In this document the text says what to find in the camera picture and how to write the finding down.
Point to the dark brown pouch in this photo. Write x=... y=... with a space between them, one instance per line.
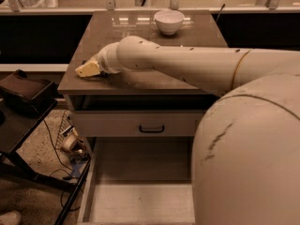
x=23 y=89

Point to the tape roll clutter on floor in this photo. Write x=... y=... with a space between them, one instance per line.
x=68 y=141

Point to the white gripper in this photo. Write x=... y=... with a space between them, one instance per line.
x=102 y=60

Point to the white shoe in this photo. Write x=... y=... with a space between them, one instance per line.
x=11 y=218

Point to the black side cart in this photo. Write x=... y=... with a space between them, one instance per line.
x=21 y=113

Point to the closed drawer with black handle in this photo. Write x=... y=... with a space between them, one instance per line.
x=136 y=124

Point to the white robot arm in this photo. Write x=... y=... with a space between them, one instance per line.
x=245 y=159

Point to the grey drawer cabinet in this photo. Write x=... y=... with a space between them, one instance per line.
x=137 y=91

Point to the white ceramic bowl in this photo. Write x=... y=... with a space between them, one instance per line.
x=169 y=21

